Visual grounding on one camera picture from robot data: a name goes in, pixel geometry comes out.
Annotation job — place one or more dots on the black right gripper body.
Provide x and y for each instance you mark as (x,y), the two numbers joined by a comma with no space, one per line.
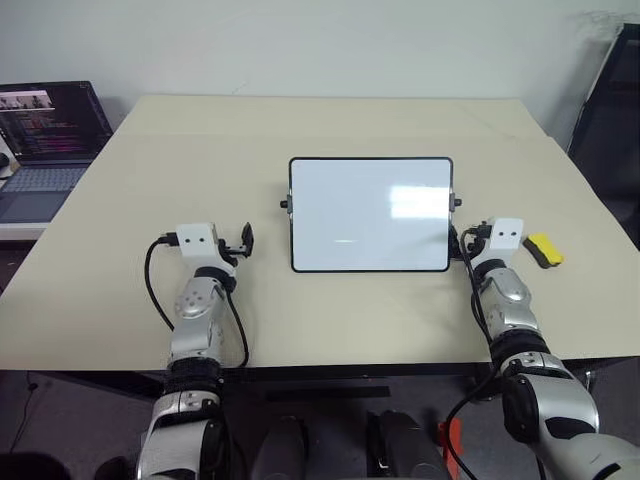
(480,237)

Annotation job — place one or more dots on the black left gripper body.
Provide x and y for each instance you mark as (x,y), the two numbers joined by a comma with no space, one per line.
(231,248)

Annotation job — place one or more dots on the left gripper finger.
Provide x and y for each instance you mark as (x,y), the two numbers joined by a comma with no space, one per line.
(247,242)

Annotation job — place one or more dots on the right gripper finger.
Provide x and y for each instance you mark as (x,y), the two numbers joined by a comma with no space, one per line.
(455,247)

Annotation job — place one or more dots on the yellow and black eraser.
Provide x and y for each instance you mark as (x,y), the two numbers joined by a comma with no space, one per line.
(547,250)

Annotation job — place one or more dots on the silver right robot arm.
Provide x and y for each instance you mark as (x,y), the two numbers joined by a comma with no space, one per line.
(510,295)

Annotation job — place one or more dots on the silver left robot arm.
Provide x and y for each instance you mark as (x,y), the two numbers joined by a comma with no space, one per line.
(192,300)

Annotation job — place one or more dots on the small black-framed whiteboard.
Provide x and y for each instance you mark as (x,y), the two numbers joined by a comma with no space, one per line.
(350,210)

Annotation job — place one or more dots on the black office chair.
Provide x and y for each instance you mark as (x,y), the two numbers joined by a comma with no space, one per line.
(612,100)

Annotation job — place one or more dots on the orange red clamp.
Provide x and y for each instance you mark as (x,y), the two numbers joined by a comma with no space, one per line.
(452,440)

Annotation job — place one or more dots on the dark grey rounded shape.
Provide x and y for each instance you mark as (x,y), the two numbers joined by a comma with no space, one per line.
(280,450)
(400,445)

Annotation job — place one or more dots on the white side desk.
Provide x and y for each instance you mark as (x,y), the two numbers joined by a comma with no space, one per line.
(20,230)

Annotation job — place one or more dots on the open grey laptop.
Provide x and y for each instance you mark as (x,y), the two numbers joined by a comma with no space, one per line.
(45,130)

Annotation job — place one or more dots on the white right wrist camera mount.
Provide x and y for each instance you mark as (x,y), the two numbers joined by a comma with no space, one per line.
(505,245)

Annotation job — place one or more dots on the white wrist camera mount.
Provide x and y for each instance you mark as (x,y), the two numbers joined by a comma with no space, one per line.
(505,245)
(197,250)

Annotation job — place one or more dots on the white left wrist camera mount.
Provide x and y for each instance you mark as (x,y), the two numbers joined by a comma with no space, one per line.
(197,250)

